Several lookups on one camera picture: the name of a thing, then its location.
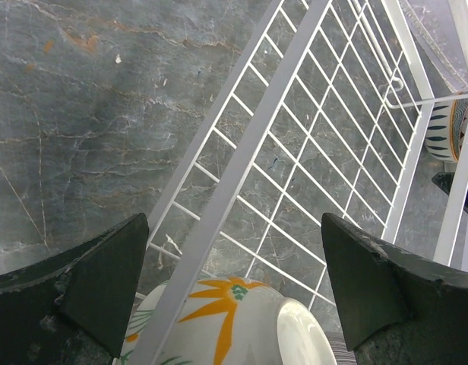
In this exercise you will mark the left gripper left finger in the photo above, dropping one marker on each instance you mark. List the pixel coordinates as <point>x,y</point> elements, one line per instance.
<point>74,307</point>

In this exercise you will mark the grey striped bowl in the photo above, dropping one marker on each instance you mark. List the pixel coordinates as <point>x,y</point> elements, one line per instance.
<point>338,345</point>

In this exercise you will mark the white wire dish rack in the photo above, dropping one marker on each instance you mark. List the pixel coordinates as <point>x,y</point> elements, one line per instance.
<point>327,111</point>

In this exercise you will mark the white bowl teal leaf pattern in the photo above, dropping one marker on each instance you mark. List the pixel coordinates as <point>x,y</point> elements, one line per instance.
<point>439,134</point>

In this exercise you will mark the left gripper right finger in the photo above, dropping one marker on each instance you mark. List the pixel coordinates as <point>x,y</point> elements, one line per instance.
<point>395,307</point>

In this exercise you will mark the white bowl orange flower pattern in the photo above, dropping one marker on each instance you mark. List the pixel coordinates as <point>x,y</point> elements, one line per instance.
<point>233,320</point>

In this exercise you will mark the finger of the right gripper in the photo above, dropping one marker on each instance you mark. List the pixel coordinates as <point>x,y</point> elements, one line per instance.
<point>444,182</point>

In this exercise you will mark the grey dotted bowl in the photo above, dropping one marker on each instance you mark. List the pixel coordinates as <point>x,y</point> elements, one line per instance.
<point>458,121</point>

